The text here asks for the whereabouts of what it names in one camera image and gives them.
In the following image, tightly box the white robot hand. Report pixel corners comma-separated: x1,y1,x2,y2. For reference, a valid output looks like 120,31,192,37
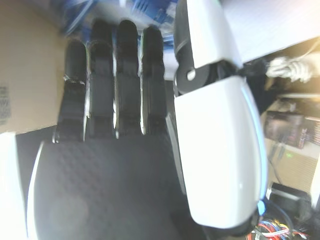
26,0,270,240

